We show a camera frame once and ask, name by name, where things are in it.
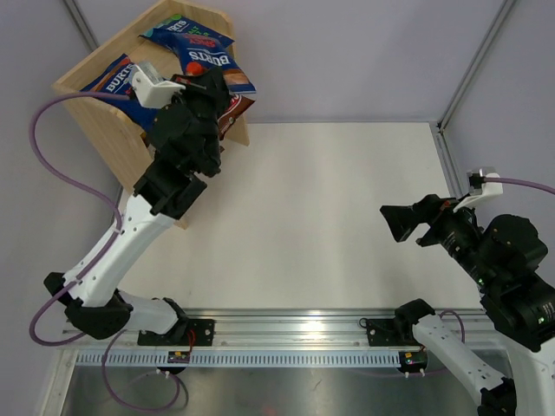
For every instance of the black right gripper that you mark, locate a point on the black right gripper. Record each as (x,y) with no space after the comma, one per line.
(403,218)

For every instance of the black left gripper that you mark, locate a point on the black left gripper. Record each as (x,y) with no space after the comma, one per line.
(208,85)

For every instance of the blue Burts sea salt bag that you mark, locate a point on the blue Burts sea salt bag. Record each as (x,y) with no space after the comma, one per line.
(184,25)

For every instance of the blue Burts spicy chilli bag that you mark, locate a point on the blue Burts spicy chilli bag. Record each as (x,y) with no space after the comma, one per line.
(115,79)

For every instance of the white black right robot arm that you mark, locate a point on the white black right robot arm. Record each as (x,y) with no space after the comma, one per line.
(502,259)

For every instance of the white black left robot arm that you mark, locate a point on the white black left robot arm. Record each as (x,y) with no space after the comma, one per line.
(186,139)

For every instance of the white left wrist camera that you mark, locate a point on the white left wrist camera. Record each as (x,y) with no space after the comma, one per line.
(150,88)

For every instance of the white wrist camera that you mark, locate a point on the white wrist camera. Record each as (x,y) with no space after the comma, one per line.
(480,191)
(150,88)

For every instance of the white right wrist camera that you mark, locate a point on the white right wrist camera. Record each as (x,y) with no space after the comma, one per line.
(480,191)

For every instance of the aluminium mounting rail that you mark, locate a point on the aluminium mounting rail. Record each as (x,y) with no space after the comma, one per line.
(302,329)

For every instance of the aluminium frame post right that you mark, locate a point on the aluminium frame post right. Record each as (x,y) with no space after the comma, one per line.
(485,47)

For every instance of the white slotted cable duct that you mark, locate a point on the white slotted cable duct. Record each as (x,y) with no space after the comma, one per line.
(222,358)

